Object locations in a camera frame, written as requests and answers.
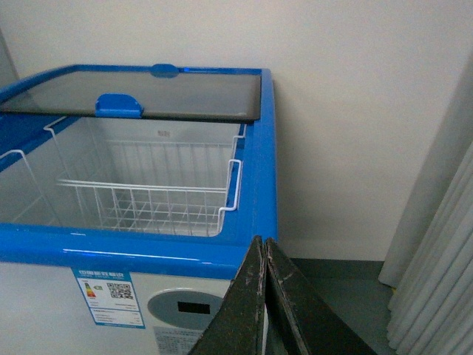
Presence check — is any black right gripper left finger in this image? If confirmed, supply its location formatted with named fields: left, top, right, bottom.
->
left=190, top=236, right=267, bottom=355

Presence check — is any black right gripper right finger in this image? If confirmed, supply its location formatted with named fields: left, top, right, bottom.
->
left=265, top=238, right=375, bottom=354

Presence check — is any glass sliding freezer lid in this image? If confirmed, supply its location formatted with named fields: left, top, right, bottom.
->
left=1, top=64, right=263, bottom=123

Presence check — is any grey round control panel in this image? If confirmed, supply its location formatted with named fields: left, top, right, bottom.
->
left=147, top=289, right=223, bottom=330

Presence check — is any grey instruction sticker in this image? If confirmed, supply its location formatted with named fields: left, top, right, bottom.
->
left=154, top=326, right=203, bottom=355

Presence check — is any blue energy label sticker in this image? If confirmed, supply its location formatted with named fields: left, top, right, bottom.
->
left=72, top=268, right=146, bottom=329

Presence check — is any white curtain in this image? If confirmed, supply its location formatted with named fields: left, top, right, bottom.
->
left=378, top=63, right=472, bottom=354

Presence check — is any white blue chest freezer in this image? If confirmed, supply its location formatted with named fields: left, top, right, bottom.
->
left=1, top=64, right=278, bottom=354

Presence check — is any white wire freezer basket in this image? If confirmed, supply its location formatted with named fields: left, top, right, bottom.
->
left=1, top=117, right=247, bottom=237

